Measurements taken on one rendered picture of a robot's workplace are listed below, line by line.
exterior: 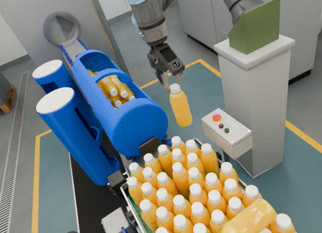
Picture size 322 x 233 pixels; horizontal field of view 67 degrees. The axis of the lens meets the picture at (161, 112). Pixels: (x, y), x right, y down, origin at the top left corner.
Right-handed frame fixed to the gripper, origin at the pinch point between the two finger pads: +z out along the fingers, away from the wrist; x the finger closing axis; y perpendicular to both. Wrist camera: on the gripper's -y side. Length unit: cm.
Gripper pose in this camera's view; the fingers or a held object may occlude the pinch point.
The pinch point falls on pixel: (174, 87)
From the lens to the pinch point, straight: 92.1
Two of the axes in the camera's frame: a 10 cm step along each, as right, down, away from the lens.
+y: -4.8, -4.4, 7.6
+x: -8.3, 5.1, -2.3
